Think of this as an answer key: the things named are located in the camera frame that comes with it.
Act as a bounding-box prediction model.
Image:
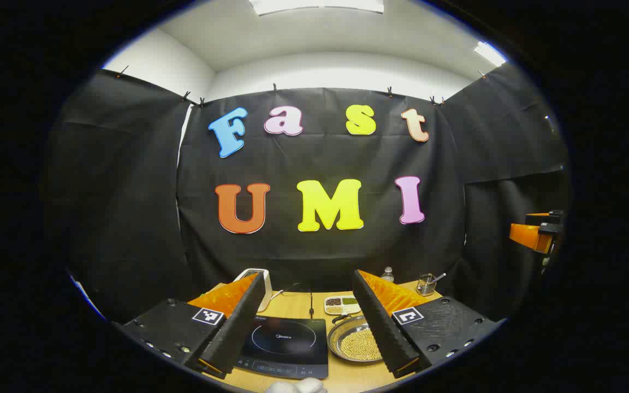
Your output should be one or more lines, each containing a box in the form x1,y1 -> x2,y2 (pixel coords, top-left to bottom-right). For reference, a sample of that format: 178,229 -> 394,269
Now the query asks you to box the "white divided bean dish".
324,295 -> 362,316

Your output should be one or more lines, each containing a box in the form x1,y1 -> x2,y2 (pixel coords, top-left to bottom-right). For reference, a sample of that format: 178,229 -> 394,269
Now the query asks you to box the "ceiling light panel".
249,0 -> 385,16
474,41 -> 507,67

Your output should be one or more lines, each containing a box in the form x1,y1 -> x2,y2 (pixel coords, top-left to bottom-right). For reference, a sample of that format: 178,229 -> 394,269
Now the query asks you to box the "black power cable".
293,283 -> 316,319

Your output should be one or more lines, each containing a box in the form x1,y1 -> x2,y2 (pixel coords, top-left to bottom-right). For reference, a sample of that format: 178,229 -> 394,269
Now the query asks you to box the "black induction cooktop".
235,314 -> 330,380

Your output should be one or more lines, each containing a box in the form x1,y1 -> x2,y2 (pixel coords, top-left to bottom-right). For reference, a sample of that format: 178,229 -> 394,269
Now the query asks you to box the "metal wire basket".
416,273 -> 438,297

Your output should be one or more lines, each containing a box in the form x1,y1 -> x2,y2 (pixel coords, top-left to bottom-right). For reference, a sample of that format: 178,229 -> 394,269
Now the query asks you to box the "stainless steel pot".
328,314 -> 387,365

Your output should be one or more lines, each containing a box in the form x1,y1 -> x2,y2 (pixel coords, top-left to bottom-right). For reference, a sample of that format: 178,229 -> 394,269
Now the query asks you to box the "pile of soybeans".
339,327 -> 384,362

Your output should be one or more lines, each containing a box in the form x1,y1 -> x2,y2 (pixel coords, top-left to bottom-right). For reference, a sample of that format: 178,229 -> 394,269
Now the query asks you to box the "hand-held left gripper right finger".
352,269 -> 503,379

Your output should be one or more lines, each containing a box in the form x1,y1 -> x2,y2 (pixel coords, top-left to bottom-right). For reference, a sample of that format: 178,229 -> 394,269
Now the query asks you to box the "white toaster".
233,268 -> 273,313

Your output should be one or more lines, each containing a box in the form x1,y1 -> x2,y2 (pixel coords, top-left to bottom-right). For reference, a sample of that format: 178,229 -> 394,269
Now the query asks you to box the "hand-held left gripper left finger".
121,271 -> 266,380

